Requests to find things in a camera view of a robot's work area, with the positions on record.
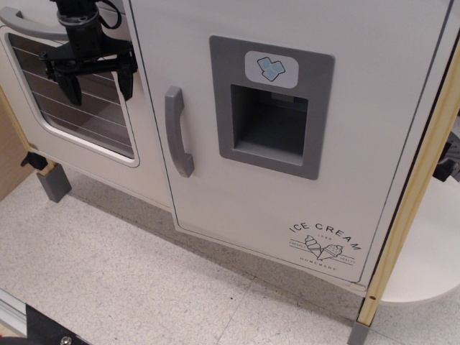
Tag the black clamp knob left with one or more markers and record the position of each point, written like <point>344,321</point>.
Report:
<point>37,161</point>

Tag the aluminium rail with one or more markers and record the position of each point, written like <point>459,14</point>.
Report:
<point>13,312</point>

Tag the white toy fridge door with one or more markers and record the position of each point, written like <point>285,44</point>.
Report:
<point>389,58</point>

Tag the grey oven door handle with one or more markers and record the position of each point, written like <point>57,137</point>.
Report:
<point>13,19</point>

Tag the white toy oven door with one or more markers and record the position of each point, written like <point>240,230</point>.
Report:
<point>107,138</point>

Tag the grey fridge door handle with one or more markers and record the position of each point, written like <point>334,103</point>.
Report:
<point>174,107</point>

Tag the white toy kitchen cabinet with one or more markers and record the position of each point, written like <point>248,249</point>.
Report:
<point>285,129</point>

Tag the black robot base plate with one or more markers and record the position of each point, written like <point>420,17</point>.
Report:
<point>43,330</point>

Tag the light wooden side post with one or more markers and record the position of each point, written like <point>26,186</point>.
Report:
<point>437,132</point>

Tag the grey cabinet foot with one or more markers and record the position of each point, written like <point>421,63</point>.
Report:
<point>55,183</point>
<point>359,333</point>

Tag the grey left cabinet foot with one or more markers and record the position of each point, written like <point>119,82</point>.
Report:
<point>55,183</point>

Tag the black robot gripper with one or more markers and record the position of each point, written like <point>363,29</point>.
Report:
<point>88,50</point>

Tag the grey ice dispenser panel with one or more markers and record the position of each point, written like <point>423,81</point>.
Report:
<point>271,104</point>

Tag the black grey clamp right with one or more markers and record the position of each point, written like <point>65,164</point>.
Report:
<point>445,165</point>

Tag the white round table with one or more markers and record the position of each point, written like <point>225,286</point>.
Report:
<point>428,265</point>

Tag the light wooden board left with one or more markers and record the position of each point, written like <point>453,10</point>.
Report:
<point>12,152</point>

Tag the grey right cabinet foot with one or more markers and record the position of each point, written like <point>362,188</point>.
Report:
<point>359,333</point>

